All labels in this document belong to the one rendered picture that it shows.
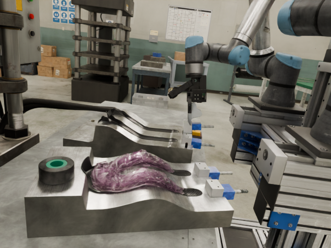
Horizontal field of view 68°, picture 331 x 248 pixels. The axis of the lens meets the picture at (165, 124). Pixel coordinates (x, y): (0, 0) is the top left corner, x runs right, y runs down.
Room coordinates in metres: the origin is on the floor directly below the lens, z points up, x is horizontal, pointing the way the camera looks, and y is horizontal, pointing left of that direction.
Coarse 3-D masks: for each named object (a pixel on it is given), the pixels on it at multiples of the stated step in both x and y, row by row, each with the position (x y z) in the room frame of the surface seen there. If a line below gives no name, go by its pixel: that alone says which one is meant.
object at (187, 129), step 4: (184, 120) 1.01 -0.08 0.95; (184, 124) 1.00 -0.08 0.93; (188, 124) 1.00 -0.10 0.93; (192, 124) 1.00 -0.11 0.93; (196, 124) 1.00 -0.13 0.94; (200, 124) 1.00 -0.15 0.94; (184, 128) 0.99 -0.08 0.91; (188, 128) 0.99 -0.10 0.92; (192, 128) 1.00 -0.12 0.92; (196, 128) 1.00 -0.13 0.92; (200, 128) 0.99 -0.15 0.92; (184, 132) 0.99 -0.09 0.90; (188, 132) 0.99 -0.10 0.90
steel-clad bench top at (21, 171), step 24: (144, 120) 1.40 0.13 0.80; (168, 120) 1.46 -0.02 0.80; (192, 120) 1.52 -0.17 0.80; (48, 144) 0.92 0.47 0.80; (0, 168) 0.70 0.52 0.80; (24, 168) 0.72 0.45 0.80; (0, 192) 0.58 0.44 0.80; (24, 192) 0.59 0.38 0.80; (0, 216) 0.49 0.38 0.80; (24, 216) 0.50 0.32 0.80; (0, 240) 0.42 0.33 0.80; (24, 240) 0.43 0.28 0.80; (48, 240) 0.43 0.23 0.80; (72, 240) 0.44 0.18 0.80; (96, 240) 0.45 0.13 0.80; (120, 240) 0.46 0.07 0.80; (144, 240) 0.47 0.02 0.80; (168, 240) 0.48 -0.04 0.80; (192, 240) 0.49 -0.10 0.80; (216, 240) 0.50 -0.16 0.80
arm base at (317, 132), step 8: (328, 112) 0.69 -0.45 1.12; (320, 120) 0.70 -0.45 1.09; (328, 120) 0.67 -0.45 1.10; (312, 128) 0.71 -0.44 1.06; (320, 128) 0.68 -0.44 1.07; (328, 128) 0.66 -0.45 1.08; (312, 136) 0.69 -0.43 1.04; (320, 136) 0.66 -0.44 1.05; (328, 136) 0.65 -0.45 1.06; (328, 144) 0.64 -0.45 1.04
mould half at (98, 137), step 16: (128, 112) 1.09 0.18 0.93; (80, 128) 0.99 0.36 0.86; (96, 128) 0.86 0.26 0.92; (112, 128) 0.85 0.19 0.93; (176, 128) 1.05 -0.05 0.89; (64, 144) 0.87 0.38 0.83; (80, 144) 0.86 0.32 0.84; (96, 144) 0.86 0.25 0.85; (112, 144) 0.85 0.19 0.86; (128, 144) 0.85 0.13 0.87; (144, 144) 0.85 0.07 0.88; (160, 144) 0.86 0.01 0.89; (176, 144) 0.87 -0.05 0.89; (176, 160) 0.84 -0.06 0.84
